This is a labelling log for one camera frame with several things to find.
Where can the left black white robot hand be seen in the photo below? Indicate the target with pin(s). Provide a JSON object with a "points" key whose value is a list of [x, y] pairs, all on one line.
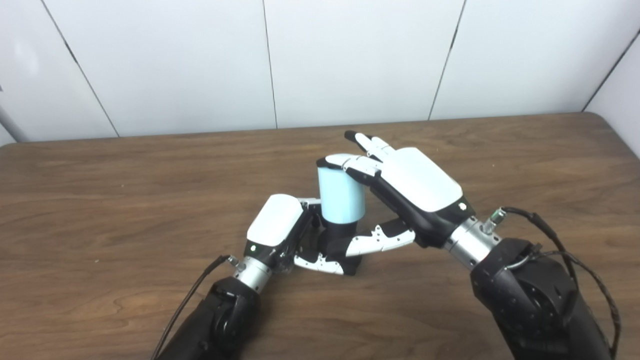
{"points": [[277, 220]]}

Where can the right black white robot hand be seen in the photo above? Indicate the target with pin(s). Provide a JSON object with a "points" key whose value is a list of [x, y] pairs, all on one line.
{"points": [[420, 180]]}

